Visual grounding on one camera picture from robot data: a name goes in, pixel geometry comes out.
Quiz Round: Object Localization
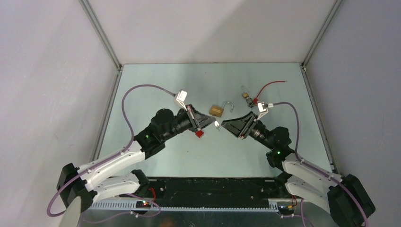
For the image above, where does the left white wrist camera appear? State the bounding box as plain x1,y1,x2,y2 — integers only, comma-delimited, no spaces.
174,89,187,110

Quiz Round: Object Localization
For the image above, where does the right aluminium frame post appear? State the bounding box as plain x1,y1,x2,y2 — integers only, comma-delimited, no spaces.
301,0,344,68

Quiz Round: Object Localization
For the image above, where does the aluminium frame post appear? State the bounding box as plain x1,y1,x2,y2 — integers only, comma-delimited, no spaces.
301,0,344,68
79,0,122,70

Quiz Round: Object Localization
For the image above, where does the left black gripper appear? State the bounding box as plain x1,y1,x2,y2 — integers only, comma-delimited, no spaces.
161,104,215,141

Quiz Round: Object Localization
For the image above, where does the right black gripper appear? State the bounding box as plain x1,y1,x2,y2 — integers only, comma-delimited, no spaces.
221,111,275,150

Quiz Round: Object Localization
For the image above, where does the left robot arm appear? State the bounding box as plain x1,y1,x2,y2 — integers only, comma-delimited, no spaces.
56,105,216,212

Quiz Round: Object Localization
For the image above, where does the grey slotted cable duct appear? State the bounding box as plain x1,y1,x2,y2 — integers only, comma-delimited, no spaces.
88,200,278,212

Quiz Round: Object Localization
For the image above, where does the small brass padlock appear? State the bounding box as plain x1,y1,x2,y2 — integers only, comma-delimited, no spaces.
241,86,249,99

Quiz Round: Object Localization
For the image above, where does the left aluminium frame post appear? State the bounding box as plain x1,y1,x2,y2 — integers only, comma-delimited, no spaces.
79,0,122,70

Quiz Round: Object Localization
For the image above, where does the red cable seal open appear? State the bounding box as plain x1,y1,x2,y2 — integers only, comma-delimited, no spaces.
252,80,287,106

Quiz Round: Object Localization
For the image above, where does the small key bunch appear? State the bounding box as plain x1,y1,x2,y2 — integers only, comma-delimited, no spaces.
246,97,254,108

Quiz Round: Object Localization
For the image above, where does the controller board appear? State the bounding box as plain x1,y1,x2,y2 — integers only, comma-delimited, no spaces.
136,201,152,209
278,205,295,217

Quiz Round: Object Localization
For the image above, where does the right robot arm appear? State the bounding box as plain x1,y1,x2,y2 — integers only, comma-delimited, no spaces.
221,112,375,227

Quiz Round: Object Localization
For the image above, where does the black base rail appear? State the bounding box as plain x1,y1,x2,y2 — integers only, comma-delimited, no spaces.
140,177,291,208

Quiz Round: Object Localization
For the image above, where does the left controller board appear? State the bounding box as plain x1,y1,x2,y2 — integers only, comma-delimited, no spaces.
136,201,152,209

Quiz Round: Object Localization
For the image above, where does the right controller board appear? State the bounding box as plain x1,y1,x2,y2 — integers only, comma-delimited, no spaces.
278,205,295,217

